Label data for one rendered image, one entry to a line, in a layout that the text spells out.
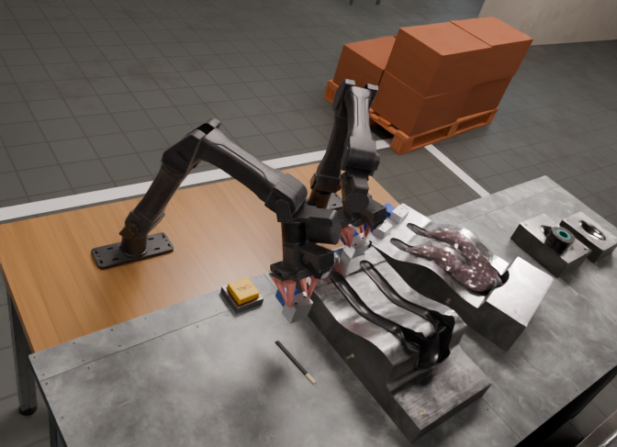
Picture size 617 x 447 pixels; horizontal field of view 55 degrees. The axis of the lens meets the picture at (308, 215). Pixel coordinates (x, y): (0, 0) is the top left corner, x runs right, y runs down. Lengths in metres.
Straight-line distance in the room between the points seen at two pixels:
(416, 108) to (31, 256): 2.70
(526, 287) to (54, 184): 2.20
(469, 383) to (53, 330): 0.96
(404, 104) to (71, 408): 2.97
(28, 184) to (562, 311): 2.35
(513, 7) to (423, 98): 3.25
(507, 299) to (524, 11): 5.30
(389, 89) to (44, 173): 2.11
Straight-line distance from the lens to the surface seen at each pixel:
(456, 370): 1.50
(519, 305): 1.69
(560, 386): 1.73
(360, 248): 1.56
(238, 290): 1.49
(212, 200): 1.79
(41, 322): 1.45
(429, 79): 3.69
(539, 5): 6.67
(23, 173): 3.14
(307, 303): 1.34
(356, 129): 1.47
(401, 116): 3.85
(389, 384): 1.39
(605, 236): 2.29
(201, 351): 1.40
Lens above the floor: 1.92
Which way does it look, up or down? 38 degrees down
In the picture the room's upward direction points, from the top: 18 degrees clockwise
